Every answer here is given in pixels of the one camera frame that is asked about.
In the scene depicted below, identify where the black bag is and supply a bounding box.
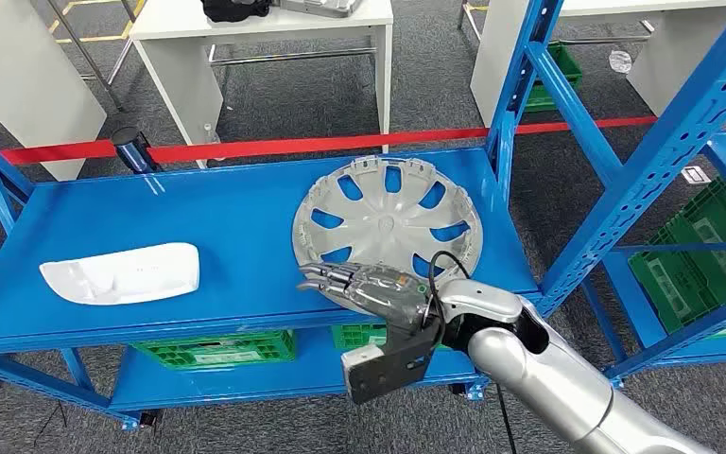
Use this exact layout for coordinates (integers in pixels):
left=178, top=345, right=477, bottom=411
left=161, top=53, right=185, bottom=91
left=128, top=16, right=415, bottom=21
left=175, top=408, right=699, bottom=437
left=200, top=0, right=274, bottom=24

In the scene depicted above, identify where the crumpled clear plastic bottle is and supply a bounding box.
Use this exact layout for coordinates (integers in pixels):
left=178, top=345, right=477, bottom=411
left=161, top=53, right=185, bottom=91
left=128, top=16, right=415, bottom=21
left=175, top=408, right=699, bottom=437
left=608, top=49, right=634, bottom=75

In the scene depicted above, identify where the grey flat case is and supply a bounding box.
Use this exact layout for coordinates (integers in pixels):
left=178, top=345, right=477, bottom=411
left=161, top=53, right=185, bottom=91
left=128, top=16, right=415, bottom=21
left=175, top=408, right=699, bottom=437
left=277, top=0, right=365, bottom=19

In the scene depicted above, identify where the silver plastic wheel hubcap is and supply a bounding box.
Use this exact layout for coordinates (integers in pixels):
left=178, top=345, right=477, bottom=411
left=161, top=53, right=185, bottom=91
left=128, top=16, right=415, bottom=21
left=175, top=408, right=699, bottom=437
left=291, top=155, right=484, bottom=316

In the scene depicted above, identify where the black barrier stanchion post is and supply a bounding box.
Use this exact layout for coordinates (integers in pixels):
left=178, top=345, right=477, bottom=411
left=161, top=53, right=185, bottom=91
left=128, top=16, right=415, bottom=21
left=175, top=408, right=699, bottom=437
left=110, top=126, right=164, bottom=176

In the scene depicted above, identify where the silver floor outlet plate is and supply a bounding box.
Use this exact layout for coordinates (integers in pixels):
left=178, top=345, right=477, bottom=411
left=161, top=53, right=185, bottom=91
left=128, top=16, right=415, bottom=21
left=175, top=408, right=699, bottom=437
left=681, top=165, right=713, bottom=186

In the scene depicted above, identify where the white plastic mirror cover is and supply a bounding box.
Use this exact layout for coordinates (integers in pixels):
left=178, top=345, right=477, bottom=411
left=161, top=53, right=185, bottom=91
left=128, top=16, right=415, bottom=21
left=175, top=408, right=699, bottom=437
left=39, top=242, right=201, bottom=307

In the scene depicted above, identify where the white table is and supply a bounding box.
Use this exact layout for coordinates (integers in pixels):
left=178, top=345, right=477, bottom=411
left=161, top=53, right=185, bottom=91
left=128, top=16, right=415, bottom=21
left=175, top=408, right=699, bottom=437
left=470, top=0, right=726, bottom=128
left=129, top=0, right=395, bottom=170
left=0, top=0, right=109, bottom=183

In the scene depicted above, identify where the steel tube frame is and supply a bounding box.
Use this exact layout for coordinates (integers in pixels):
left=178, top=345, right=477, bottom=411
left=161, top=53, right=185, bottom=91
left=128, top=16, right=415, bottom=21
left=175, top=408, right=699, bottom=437
left=44, top=0, right=140, bottom=114

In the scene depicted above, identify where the green plastic crate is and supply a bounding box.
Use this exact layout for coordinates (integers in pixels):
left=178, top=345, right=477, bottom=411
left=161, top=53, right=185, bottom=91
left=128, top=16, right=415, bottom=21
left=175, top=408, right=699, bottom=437
left=628, top=177, right=726, bottom=338
left=130, top=329, right=298, bottom=372
left=523, top=42, right=584, bottom=114
left=331, top=323, right=390, bottom=352

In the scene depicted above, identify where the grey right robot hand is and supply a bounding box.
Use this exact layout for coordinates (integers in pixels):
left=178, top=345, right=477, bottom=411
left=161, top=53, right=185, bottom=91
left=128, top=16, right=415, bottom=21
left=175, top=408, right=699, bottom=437
left=297, top=261, right=441, bottom=332

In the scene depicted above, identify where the red barrier belt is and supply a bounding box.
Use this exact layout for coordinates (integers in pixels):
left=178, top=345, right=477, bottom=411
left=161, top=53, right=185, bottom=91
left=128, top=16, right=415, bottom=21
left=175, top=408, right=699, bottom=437
left=0, top=107, right=726, bottom=171

